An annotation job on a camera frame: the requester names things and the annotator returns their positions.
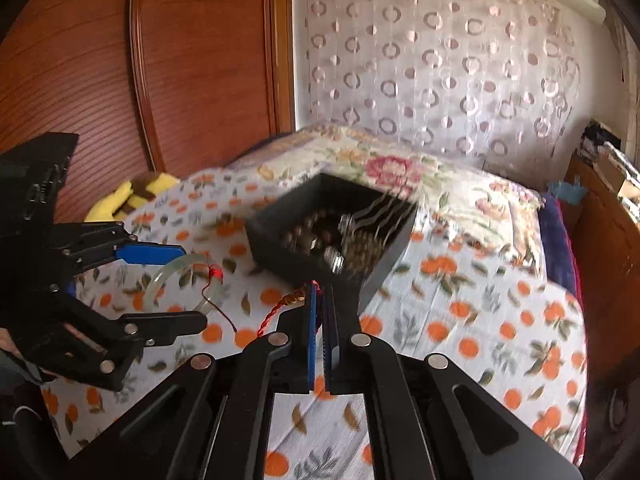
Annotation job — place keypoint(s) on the yellow plush toy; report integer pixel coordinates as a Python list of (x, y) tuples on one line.
[(107, 205)]

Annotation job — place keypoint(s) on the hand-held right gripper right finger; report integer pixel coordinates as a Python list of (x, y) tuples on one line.
[(330, 332)]

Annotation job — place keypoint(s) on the dark pile of clutter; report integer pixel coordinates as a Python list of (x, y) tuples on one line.
[(595, 140)]

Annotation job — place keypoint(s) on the brown wooden wardrobe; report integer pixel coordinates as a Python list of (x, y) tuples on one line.
[(200, 60)]

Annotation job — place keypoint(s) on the dark blue blanket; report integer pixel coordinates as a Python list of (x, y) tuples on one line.
[(552, 240)]

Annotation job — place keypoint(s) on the floral quilt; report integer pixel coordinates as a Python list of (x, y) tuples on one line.
[(400, 170)]

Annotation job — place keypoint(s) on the circle pattern sheer curtain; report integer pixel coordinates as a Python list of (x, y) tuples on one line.
[(425, 60)]

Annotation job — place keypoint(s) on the low wooden cabinet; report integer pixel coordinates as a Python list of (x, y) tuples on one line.
[(605, 260)]

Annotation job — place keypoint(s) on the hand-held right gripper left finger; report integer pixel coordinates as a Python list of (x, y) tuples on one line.
[(312, 332)]

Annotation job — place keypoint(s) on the black box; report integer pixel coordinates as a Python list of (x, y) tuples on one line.
[(280, 255)]

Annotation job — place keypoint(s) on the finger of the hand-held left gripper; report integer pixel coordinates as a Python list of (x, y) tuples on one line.
[(165, 324), (150, 255)]

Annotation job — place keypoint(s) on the person's left hand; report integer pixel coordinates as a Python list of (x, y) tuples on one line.
[(5, 341)]

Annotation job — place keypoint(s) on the light blue paper bag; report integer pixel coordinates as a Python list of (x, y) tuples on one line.
[(567, 191)]

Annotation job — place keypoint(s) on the orange fruit print bedsheet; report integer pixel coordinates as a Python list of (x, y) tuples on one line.
[(475, 310)]

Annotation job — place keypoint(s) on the cardboard box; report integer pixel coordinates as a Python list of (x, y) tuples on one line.
[(617, 175)]

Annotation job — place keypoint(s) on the pale green jade bangle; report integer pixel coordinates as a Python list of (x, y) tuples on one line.
[(154, 282)]

